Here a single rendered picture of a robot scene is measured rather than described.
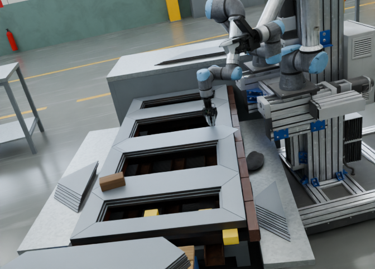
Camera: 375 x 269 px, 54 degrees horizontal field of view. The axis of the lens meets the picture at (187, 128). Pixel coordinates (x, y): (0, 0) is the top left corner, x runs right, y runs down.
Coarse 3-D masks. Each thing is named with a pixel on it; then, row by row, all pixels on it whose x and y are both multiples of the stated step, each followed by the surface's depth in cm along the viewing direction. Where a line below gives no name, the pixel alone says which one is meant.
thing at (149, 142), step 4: (148, 136) 228; (152, 136) 227; (156, 136) 226; (144, 140) 225; (148, 140) 224; (152, 140) 223; (156, 140) 222; (144, 144) 220; (148, 144) 219; (152, 144) 218; (144, 148) 215; (148, 148) 214; (152, 148) 213
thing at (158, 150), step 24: (192, 96) 281; (144, 120) 255; (168, 120) 253; (216, 120) 235; (192, 144) 211; (216, 144) 210; (120, 168) 205; (192, 192) 171; (216, 192) 170; (72, 240) 155; (96, 240) 155; (120, 240) 154
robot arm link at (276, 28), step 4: (276, 20) 171; (264, 24) 169; (268, 24) 168; (272, 24) 168; (276, 24) 169; (280, 24) 170; (268, 28) 166; (272, 28) 167; (276, 28) 168; (280, 28) 169; (284, 28) 171; (272, 32) 167; (276, 32) 169; (280, 32) 170; (272, 36) 168; (276, 36) 169; (268, 40) 171; (272, 40) 170; (276, 40) 170
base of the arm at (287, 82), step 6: (282, 72) 206; (300, 72) 203; (282, 78) 207; (288, 78) 204; (294, 78) 203; (300, 78) 204; (282, 84) 207; (288, 84) 206; (294, 84) 203; (300, 84) 204; (288, 90) 206; (294, 90) 205
